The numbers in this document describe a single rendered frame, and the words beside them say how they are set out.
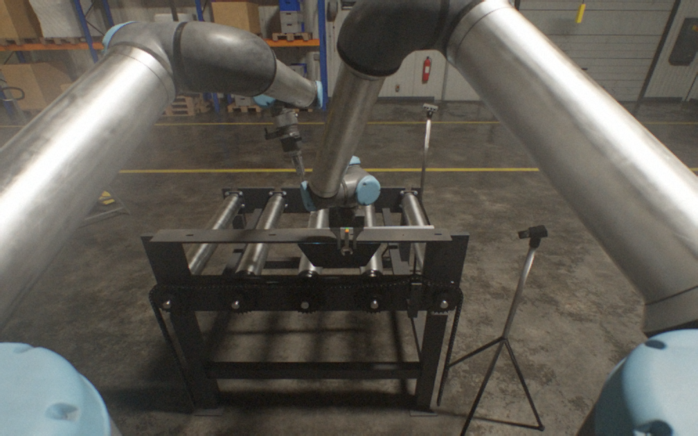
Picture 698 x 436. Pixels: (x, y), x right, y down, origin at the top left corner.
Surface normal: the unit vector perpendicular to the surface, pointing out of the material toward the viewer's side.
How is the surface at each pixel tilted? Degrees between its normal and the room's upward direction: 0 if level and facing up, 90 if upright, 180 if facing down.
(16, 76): 90
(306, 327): 0
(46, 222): 80
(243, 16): 90
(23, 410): 5
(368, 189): 90
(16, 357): 5
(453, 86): 90
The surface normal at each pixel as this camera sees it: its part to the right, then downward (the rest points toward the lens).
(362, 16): -0.58, 0.10
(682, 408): -0.07, -0.85
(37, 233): 0.97, -0.07
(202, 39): 0.31, -0.11
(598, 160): -0.68, -0.11
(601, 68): 0.00, 0.50
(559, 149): -0.88, 0.13
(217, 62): 0.39, 0.46
